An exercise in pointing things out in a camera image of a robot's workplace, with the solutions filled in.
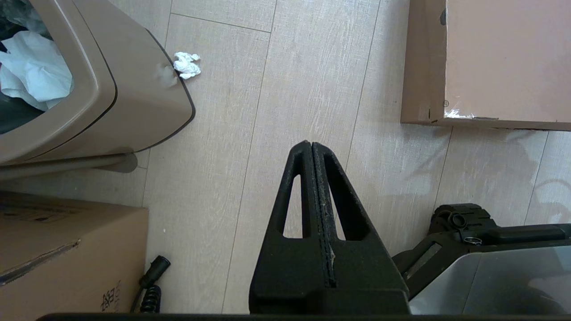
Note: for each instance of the white paper waste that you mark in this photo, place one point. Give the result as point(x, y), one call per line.
point(35, 67)

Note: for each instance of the black silver robot base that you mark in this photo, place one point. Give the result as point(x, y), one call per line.
point(490, 276)

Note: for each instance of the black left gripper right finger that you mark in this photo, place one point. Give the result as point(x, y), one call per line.
point(366, 267)

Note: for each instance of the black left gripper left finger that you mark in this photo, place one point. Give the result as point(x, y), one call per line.
point(290, 267)

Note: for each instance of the crumpled white tissue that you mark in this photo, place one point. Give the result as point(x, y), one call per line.
point(186, 65)

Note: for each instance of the tan plastic trash bin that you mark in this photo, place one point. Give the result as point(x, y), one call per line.
point(134, 89)

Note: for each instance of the brown cardboard carton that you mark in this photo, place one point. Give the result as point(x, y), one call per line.
point(58, 258)

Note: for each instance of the brown cardboard shoe box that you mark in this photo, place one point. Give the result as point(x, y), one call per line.
point(504, 58)

